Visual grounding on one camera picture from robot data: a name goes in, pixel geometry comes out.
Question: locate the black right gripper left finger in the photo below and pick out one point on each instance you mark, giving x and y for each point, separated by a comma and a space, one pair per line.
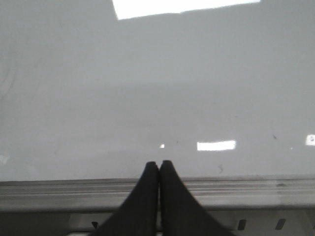
137, 215

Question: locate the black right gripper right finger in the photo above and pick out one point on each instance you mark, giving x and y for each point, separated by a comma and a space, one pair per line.
181, 213

